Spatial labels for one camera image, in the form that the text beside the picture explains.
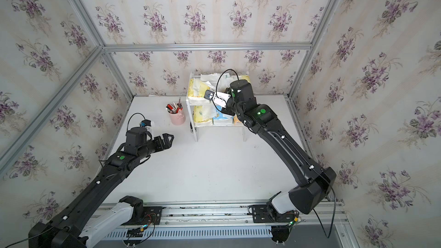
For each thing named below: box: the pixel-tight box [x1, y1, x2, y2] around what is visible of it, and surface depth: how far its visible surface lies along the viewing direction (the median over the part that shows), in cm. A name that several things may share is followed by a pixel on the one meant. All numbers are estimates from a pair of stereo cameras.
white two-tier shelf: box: [186, 71, 247, 143], surface depth 77 cm
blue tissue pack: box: [212, 105, 235, 126], surface depth 84 cm
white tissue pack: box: [200, 72, 241, 91], surface depth 76 cm
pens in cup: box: [165, 97, 184, 114], surface depth 101 cm
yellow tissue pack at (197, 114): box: [192, 105, 214, 123], surface depth 86 cm
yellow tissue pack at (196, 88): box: [187, 77, 211, 98], surface depth 73 cm
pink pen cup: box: [168, 108, 187, 126], surface depth 101 cm
